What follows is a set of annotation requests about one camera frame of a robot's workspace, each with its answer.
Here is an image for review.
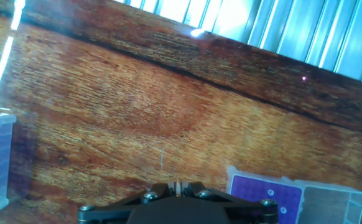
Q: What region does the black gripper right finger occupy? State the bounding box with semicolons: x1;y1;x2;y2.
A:
182;182;280;224

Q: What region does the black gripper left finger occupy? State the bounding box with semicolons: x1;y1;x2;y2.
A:
77;182;173;224

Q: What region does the flat purple pipette tip holder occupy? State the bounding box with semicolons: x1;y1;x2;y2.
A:
226;165;362;224

